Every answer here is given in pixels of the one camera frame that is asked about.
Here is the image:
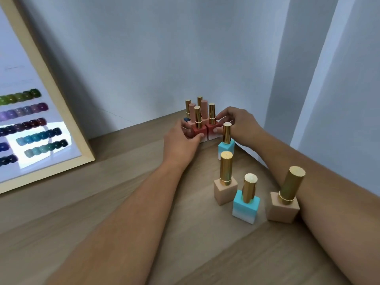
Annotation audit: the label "beige nail polish bottle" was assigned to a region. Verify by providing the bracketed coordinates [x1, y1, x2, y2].
[267, 166, 306, 225]
[213, 151, 239, 206]

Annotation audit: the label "person's right forearm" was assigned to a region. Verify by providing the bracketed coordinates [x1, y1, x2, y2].
[252, 134, 380, 285]

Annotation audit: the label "light blue nail polish bottle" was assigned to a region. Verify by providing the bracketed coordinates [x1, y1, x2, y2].
[232, 173, 261, 225]
[218, 122, 235, 161]

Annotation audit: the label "red nail polish bottle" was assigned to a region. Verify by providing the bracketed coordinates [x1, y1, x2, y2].
[190, 106, 208, 143]
[206, 103, 224, 141]

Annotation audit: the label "wooden framed display board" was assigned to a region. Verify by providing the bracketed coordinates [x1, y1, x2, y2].
[0, 0, 96, 195]

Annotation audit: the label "person's left hand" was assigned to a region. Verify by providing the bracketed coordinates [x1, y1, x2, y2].
[163, 119, 208, 170]

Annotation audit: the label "person's right hand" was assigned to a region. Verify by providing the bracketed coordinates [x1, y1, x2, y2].
[213, 107, 265, 152]

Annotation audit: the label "rows of nail colour swatches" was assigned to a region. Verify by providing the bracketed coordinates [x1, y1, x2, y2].
[0, 88, 69, 168]

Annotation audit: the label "person's left forearm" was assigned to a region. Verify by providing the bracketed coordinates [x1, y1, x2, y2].
[45, 160, 187, 285]

